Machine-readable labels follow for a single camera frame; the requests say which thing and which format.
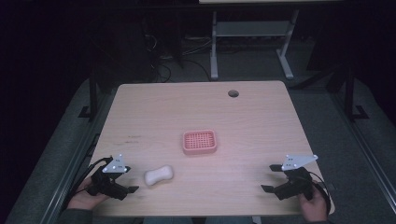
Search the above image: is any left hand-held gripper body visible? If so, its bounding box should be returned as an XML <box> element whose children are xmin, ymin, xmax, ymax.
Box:
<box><xmin>86</xmin><ymin>153</ymin><xmax>130</xmax><ymax>202</ymax></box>

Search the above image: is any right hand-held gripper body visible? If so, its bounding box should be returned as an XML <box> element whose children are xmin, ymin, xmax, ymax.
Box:
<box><xmin>274</xmin><ymin>153</ymin><xmax>319</xmax><ymax>202</ymax></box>

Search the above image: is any white soap bar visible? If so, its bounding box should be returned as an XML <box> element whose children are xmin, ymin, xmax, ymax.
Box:
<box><xmin>143</xmin><ymin>164</ymin><xmax>175</xmax><ymax>188</ymax></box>

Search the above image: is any pink soap dish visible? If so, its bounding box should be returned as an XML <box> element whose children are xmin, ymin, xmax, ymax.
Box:
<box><xmin>181</xmin><ymin>129</ymin><xmax>219</xmax><ymax>156</ymax></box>

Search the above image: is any person's right hand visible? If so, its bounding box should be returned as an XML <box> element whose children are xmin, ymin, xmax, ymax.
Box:
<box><xmin>298</xmin><ymin>186</ymin><xmax>330</xmax><ymax>223</ymax></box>

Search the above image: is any person's left hand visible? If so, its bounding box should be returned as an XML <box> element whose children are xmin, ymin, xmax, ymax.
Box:
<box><xmin>66</xmin><ymin>176</ymin><xmax>110</xmax><ymax>211</ymax></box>

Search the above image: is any black metal stand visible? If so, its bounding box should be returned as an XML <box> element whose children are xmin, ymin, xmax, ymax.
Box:
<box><xmin>78</xmin><ymin>60</ymin><xmax>100</xmax><ymax>123</ymax></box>
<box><xmin>343</xmin><ymin>63</ymin><xmax>371</xmax><ymax>123</ymax></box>

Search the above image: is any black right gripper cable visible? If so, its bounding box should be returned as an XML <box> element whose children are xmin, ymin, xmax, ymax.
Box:
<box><xmin>306</xmin><ymin>170</ymin><xmax>332</xmax><ymax>217</ymax></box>

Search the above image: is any aluminium floor rail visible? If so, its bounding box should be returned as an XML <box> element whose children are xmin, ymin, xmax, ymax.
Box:
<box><xmin>38</xmin><ymin>90</ymin><xmax>118</xmax><ymax>224</ymax></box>
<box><xmin>328</xmin><ymin>91</ymin><xmax>396</xmax><ymax>208</ymax></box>

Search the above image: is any bundle of floor cables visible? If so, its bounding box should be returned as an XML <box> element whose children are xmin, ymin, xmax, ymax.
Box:
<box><xmin>141</xmin><ymin>15</ymin><xmax>214</xmax><ymax>84</ymax></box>

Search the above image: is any white metal desk frame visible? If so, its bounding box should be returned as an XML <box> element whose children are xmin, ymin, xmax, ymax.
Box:
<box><xmin>209</xmin><ymin>8</ymin><xmax>301</xmax><ymax>81</ymax></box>

